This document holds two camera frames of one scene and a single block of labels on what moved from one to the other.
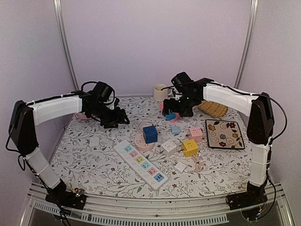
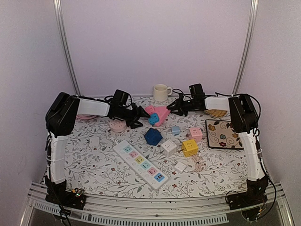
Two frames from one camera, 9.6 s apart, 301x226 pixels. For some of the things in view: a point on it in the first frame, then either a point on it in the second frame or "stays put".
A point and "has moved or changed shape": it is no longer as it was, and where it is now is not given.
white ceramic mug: (161, 92) stays put
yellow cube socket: (189, 148) stays put
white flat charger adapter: (180, 166) stays put
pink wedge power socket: (177, 115) to (162, 111)
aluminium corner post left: (65, 42) stays put
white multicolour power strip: (149, 171) stays put
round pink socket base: (140, 144) has moved or changed shape
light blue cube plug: (170, 117) to (153, 118)
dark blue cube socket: (150, 134) has moved or changed shape
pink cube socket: (195, 133) stays put
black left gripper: (119, 118) to (138, 113)
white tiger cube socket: (169, 148) stays put
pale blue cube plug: (175, 130) stays put
